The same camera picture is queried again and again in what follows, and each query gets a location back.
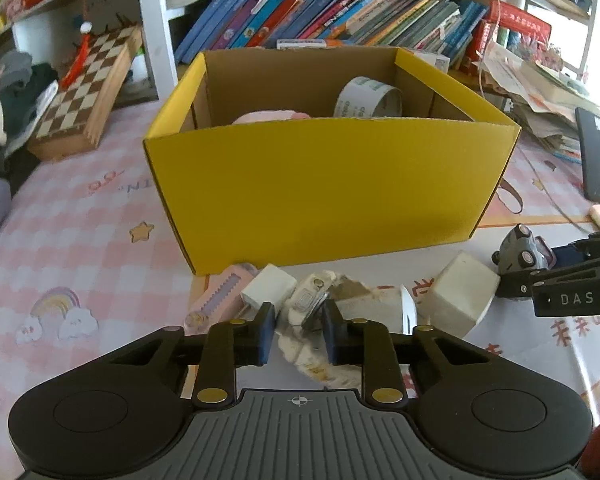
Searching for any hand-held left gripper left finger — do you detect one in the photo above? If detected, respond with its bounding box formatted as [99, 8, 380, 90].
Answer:
[102, 302, 277, 411]

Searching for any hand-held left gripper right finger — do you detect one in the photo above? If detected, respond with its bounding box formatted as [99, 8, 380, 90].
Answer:
[321, 301, 501, 408]

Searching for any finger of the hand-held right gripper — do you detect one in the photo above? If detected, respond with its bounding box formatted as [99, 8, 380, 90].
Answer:
[495, 252, 600, 302]
[555, 227, 600, 261]

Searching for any grey toy car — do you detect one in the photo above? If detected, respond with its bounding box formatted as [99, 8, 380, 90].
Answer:
[491, 224, 557, 277]

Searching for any white plug adapter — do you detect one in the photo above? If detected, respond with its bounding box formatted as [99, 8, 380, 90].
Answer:
[239, 263, 298, 322]

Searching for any white cube block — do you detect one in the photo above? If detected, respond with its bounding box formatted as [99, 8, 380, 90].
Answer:
[402, 251, 501, 339]

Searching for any pink toothed plastic piece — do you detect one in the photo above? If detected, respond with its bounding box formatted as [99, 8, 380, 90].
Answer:
[184, 264, 258, 333]

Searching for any yellow cardboard box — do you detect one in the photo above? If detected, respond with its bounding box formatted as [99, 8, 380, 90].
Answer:
[142, 46, 522, 277]

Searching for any pink plush toy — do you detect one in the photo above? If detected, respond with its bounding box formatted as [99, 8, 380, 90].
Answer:
[231, 109, 312, 126]

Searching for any clear tape roll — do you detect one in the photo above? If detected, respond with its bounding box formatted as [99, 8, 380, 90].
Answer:
[332, 76, 405, 118]

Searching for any black smartphone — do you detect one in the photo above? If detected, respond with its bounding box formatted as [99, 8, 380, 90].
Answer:
[574, 106, 600, 207]

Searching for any stack of papers and books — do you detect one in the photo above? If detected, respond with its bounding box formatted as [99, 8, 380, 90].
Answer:
[472, 40, 600, 161]

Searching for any pink checked printed tablecloth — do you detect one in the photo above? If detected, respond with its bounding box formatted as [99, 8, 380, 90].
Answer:
[0, 75, 600, 461]

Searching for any thick red book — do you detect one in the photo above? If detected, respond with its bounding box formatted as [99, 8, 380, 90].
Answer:
[472, 0, 553, 61]

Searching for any wooden chessboard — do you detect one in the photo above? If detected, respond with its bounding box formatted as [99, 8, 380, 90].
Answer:
[27, 25, 145, 163]

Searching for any white wooden bookshelf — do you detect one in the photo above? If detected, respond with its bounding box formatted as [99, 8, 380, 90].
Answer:
[0, 0, 600, 106]

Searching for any row of books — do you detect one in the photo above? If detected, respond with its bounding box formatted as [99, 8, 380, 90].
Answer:
[172, 0, 491, 61]

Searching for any pile of clothes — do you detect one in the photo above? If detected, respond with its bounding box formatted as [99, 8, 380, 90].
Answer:
[0, 50, 61, 256]

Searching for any red tassel ornament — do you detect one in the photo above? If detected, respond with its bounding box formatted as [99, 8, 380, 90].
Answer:
[60, 20, 93, 88]

